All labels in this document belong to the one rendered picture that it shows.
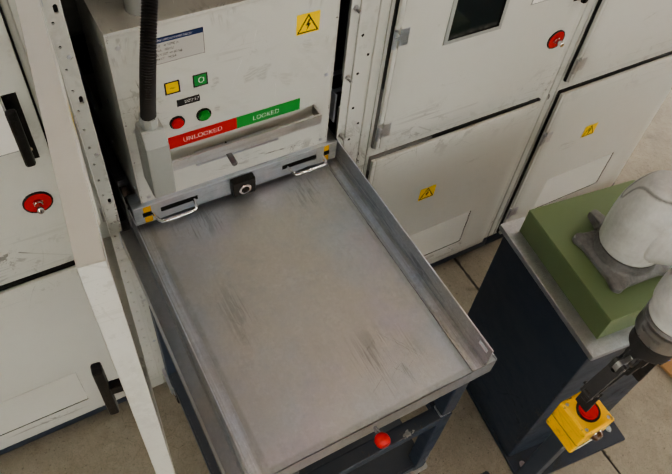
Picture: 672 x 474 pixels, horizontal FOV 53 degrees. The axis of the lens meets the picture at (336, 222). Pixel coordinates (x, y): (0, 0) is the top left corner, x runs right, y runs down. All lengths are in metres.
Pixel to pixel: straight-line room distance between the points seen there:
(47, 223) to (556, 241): 1.20
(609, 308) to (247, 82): 0.99
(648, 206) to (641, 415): 1.17
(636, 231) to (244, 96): 0.93
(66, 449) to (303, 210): 1.14
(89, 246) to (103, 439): 1.66
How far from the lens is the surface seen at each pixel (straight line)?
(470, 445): 2.39
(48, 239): 1.61
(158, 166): 1.40
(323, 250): 1.63
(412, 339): 1.53
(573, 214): 1.88
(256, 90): 1.52
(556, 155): 2.57
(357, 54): 1.61
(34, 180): 1.47
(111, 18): 1.35
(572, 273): 1.77
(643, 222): 1.65
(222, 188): 1.68
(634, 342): 1.24
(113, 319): 0.82
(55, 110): 0.89
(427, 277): 1.59
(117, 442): 2.36
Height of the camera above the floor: 2.16
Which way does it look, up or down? 52 degrees down
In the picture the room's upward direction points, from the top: 8 degrees clockwise
